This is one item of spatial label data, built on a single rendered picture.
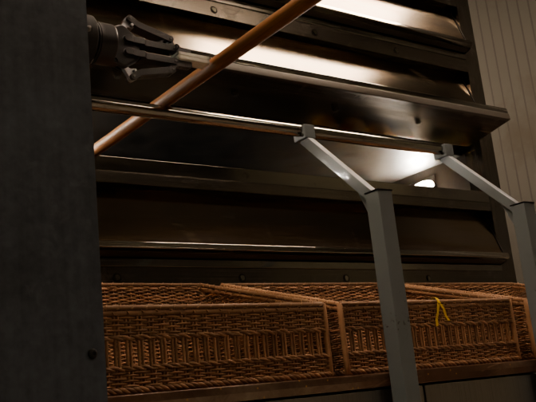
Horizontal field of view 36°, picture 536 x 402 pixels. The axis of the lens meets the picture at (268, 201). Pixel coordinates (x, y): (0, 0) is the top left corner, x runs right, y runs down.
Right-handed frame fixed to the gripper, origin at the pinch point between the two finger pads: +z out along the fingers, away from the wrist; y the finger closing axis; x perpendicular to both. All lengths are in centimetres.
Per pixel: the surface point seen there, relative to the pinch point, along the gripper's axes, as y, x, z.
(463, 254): 25, -51, 129
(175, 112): 3.3, -18.1, 6.5
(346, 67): -37, -56, 94
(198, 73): 0.4, -4.3, 4.3
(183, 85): 0.5, -10.5, 4.4
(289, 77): -21, -41, 57
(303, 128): 3.3, -17.6, 40.7
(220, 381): 60, -6, 4
